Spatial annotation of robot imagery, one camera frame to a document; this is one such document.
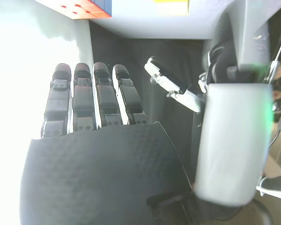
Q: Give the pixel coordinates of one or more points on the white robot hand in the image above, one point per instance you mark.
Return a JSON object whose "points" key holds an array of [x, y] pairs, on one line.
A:
{"points": [[96, 175]]}

